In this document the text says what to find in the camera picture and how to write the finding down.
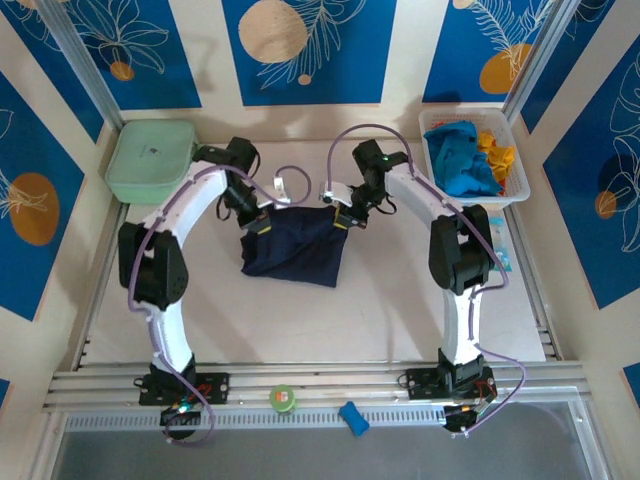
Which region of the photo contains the blue floral wall panel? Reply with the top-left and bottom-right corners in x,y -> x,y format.
49,0 -> 204,112
422,0 -> 559,105
542,34 -> 640,311
0,69 -> 87,324
222,0 -> 399,107

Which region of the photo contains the light blue printed packet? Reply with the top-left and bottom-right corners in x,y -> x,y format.
487,215 -> 516,274

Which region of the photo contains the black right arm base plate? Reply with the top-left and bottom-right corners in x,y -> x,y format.
405,367 -> 497,402

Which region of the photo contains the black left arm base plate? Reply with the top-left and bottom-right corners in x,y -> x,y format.
137,372 -> 231,407

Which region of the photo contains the perforated grey cable duct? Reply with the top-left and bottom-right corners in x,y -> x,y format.
64,404 -> 447,434

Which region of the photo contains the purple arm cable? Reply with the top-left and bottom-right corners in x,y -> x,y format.
325,123 -> 532,441
128,164 -> 314,448

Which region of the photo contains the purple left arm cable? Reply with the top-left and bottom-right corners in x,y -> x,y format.
128,164 -> 314,448

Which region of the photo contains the green tape roll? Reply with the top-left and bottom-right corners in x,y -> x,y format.
268,383 -> 297,414

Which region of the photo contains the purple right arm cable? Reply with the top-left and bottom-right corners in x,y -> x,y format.
325,123 -> 532,441

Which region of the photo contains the bright blue t-shirt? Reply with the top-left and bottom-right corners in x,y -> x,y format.
423,122 -> 504,197

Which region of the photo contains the yellow orange t-shirt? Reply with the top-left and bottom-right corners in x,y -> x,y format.
477,128 -> 517,194

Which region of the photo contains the aluminium frame rail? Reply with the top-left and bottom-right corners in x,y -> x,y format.
42,360 -> 586,414

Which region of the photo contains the aluminium frame post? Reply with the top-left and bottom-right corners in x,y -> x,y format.
37,0 -> 126,132
502,0 -> 576,126

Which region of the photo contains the white plastic basket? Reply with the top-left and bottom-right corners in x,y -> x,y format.
418,108 -> 532,205

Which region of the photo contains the navy blue t-shirt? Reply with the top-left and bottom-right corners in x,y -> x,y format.
239,206 -> 349,289

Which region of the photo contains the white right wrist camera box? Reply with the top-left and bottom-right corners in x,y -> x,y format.
319,181 -> 354,207

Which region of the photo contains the blue bone-shaped toy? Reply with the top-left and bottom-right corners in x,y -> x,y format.
338,401 -> 372,438

